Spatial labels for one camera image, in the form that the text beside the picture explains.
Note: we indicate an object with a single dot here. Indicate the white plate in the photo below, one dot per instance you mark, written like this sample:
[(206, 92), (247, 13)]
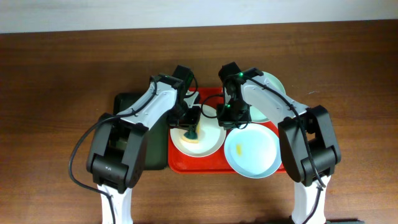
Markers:
[(211, 135)]

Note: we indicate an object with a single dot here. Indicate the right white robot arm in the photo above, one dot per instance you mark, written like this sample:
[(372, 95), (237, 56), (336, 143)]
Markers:
[(308, 146)]

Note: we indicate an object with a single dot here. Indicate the green yellow sponge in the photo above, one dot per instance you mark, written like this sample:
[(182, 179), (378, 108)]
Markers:
[(192, 134)]

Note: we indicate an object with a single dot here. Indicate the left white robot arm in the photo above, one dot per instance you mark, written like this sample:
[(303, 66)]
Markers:
[(117, 153)]

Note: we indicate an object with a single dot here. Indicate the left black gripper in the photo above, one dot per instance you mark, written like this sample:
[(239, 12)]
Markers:
[(185, 123)]

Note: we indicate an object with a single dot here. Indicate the red tray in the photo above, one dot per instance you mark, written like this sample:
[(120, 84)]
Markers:
[(215, 163)]

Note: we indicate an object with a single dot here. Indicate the dark green tray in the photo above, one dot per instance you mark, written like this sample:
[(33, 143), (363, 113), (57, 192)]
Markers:
[(157, 145)]

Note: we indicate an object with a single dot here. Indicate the light blue plate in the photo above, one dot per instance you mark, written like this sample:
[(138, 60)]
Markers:
[(253, 152)]

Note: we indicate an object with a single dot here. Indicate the mint green plate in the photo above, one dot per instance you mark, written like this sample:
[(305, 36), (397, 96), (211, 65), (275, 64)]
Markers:
[(255, 114)]

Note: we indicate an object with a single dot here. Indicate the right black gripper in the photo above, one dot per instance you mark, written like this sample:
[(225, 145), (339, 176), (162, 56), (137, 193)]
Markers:
[(232, 122)]

